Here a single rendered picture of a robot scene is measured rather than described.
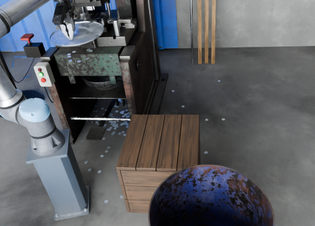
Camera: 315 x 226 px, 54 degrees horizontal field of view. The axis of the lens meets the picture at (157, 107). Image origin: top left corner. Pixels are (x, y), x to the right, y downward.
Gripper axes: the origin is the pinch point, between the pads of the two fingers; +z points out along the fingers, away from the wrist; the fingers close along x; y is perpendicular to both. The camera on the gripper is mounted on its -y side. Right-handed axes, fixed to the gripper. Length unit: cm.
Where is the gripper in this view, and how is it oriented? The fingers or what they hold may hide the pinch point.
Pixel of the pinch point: (69, 38)
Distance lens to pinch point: 166.8
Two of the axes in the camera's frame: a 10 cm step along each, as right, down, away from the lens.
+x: -9.8, -0.2, 1.8
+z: 0.9, 8.0, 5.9
